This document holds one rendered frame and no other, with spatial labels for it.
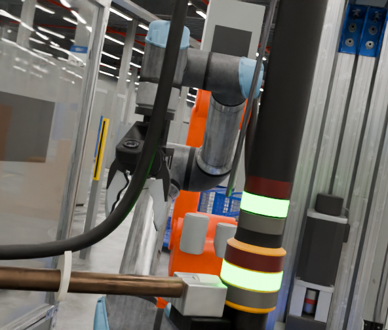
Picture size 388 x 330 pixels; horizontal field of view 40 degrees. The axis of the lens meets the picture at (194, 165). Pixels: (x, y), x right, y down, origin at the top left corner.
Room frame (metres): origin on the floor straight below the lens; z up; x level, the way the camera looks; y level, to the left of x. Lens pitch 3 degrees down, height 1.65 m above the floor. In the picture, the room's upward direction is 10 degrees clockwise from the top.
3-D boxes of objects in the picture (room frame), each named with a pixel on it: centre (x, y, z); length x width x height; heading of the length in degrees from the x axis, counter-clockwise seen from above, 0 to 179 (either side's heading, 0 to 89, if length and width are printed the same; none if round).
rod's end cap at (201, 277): (0.37, -0.02, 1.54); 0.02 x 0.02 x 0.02; 24
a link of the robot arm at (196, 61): (1.05, 0.07, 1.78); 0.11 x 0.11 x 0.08; 89
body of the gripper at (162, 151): (0.95, 0.08, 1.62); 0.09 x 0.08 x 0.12; 168
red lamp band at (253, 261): (0.38, -0.06, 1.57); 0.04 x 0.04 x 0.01
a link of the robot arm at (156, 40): (0.95, 0.09, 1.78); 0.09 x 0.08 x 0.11; 179
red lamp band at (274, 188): (0.38, -0.06, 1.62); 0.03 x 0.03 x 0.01
